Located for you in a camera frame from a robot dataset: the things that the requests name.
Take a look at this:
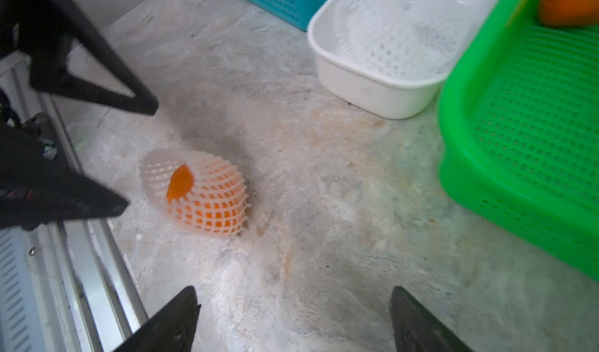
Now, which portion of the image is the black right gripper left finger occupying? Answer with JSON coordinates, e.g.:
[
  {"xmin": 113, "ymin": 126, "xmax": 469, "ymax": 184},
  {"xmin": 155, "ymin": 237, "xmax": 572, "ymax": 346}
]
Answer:
[{"xmin": 115, "ymin": 286, "xmax": 201, "ymax": 352}]

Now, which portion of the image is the netted orange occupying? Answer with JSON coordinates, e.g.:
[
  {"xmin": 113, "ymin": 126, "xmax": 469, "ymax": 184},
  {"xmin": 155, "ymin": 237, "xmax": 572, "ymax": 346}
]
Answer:
[
  {"xmin": 538, "ymin": 0, "xmax": 598, "ymax": 27},
  {"xmin": 139, "ymin": 149, "xmax": 249, "ymax": 238}
]

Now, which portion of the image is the aluminium front rail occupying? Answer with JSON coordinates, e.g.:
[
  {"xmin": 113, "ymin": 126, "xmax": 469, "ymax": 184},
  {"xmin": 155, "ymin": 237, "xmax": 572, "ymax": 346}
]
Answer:
[{"xmin": 0, "ymin": 52, "xmax": 150, "ymax": 352}]

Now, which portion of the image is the white plastic tub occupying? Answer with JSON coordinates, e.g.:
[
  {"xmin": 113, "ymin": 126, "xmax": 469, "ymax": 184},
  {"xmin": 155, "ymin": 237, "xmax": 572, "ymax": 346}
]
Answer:
[{"xmin": 307, "ymin": 0, "xmax": 498, "ymax": 120}]

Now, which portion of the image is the green plastic basket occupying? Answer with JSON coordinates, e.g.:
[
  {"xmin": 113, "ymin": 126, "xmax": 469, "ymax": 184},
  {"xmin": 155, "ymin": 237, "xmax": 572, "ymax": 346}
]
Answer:
[{"xmin": 439, "ymin": 0, "xmax": 598, "ymax": 278}]

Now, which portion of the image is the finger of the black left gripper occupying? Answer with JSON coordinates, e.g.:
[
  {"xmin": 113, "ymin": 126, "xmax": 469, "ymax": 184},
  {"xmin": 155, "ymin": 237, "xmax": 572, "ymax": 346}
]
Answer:
[
  {"xmin": 1, "ymin": 124, "xmax": 129, "ymax": 230},
  {"xmin": 18, "ymin": 0, "xmax": 160, "ymax": 117}
]

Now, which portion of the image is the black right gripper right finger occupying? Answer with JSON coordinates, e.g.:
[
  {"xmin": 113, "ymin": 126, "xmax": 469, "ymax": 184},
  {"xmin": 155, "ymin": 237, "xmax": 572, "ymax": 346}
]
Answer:
[{"xmin": 389, "ymin": 287, "xmax": 473, "ymax": 352}]

